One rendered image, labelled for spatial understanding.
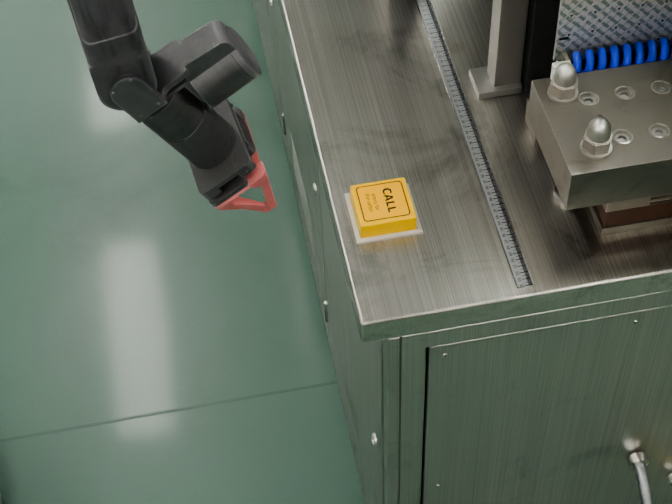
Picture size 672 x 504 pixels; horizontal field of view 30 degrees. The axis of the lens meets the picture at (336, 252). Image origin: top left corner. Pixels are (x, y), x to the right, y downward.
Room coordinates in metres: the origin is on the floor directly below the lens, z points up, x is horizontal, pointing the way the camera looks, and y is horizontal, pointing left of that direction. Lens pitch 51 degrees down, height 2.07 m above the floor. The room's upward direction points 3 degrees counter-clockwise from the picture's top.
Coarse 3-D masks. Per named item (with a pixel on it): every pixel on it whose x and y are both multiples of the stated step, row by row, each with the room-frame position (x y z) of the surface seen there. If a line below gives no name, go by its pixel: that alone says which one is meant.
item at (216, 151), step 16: (208, 112) 0.93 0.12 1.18; (224, 112) 0.97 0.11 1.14; (208, 128) 0.91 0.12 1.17; (224, 128) 0.92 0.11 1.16; (176, 144) 0.90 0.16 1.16; (192, 144) 0.90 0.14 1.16; (208, 144) 0.90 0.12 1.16; (224, 144) 0.91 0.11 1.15; (240, 144) 0.92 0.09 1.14; (192, 160) 0.90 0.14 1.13; (208, 160) 0.90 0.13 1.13; (224, 160) 0.90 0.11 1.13; (240, 160) 0.90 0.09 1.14; (208, 176) 0.89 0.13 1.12; (224, 176) 0.88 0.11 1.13; (208, 192) 0.88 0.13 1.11
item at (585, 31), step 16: (560, 0) 1.15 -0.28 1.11; (576, 0) 1.15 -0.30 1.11; (592, 0) 1.15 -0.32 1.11; (608, 0) 1.16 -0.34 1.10; (624, 0) 1.16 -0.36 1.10; (640, 0) 1.16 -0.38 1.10; (656, 0) 1.17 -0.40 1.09; (560, 16) 1.15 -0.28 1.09; (576, 16) 1.15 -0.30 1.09; (592, 16) 1.15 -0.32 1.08; (608, 16) 1.16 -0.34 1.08; (624, 16) 1.16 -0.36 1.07; (640, 16) 1.16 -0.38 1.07; (656, 16) 1.17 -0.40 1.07; (560, 32) 1.15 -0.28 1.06; (576, 32) 1.15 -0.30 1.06; (592, 32) 1.16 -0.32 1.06; (608, 32) 1.16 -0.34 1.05; (624, 32) 1.16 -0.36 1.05; (640, 32) 1.16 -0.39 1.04; (656, 32) 1.17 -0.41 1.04; (560, 48) 1.15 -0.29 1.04; (576, 48) 1.15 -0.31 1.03; (592, 48) 1.16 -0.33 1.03; (608, 48) 1.16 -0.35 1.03
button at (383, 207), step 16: (352, 192) 1.04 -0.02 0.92; (368, 192) 1.03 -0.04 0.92; (384, 192) 1.03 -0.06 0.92; (400, 192) 1.03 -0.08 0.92; (368, 208) 1.01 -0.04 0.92; (384, 208) 1.01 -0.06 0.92; (400, 208) 1.01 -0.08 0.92; (368, 224) 0.98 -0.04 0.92; (384, 224) 0.98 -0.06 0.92; (400, 224) 0.99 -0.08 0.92; (416, 224) 0.99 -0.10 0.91
